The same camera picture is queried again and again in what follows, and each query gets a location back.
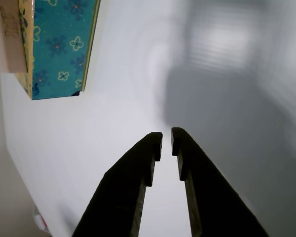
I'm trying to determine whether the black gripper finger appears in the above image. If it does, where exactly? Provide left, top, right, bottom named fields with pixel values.
left=171, top=127, right=269, bottom=237
left=71, top=132, right=163, bottom=237

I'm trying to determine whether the wooden Jenga block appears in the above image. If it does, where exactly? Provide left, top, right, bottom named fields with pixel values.
left=0, top=0, right=30, bottom=74

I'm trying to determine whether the yellow blue floral box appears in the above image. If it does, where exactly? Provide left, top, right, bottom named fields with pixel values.
left=18, top=0, right=102, bottom=101

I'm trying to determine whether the small white red object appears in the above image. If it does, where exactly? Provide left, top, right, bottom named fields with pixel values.
left=33, top=204, right=50, bottom=233

